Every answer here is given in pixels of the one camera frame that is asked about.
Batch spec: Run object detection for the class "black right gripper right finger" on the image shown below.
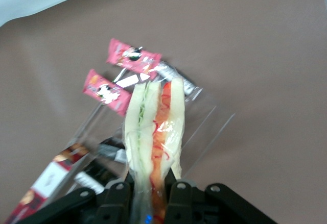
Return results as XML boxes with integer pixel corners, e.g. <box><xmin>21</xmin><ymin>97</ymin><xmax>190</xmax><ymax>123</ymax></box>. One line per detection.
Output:
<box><xmin>165</xmin><ymin>180</ymin><xmax>278</xmax><ymax>224</ymax></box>

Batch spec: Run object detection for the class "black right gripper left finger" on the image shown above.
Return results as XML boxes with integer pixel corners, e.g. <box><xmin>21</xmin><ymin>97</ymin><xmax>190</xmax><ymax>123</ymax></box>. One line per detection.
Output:
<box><xmin>15</xmin><ymin>182</ymin><xmax>133</xmax><ymax>224</ymax></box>

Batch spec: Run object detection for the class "triangle sandwich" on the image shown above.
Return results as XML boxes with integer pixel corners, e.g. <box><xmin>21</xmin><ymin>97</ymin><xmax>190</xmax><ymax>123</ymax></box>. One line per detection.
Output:
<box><xmin>124</xmin><ymin>77</ymin><xmax>186</xmax><ymax>224</ymax></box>

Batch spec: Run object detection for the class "red tartan cookie box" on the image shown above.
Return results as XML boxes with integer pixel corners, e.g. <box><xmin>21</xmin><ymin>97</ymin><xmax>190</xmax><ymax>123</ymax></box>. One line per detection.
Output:
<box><xmin>5</xmin><ymin>142</ymin><xmax>90</xmax><ymax>224</ymax></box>

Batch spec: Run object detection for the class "pink snack packet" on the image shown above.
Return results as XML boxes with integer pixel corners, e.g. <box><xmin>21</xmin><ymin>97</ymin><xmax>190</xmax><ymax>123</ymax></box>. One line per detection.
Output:
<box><xmin>106</xmin><ymin>38</ymin><xmax>163</xmax><ymax>81</ymax></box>
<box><xmin>82</xmin><ymin>68</ymin><xmax>132</xmax><ymax>117</ymax></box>

